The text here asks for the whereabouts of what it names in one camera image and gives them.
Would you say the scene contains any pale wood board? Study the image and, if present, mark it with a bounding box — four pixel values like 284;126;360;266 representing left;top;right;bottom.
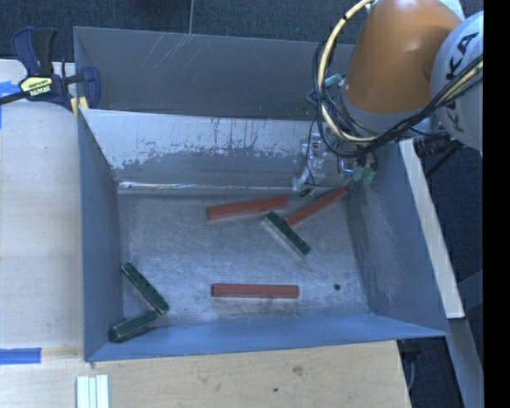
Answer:
0;102;86;350

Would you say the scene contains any grey metal bin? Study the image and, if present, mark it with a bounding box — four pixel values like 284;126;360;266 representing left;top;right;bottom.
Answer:
71;25;452;363

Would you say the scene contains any red-brown flat block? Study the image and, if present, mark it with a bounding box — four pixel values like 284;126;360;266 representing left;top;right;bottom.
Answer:
206;195;290;223
211;283;301;301
284;186;349;228

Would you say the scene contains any dark green flat block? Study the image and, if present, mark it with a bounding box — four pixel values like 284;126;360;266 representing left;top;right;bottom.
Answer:
120;262;171;315
260;211;312;258
107;309;161;343

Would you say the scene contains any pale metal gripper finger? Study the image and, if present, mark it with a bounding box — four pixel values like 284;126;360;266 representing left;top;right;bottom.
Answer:
292;164;320;193
307;139;326;173

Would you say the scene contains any black cylinder on white bracket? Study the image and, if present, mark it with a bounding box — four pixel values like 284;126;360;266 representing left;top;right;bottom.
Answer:
412;133;465;176

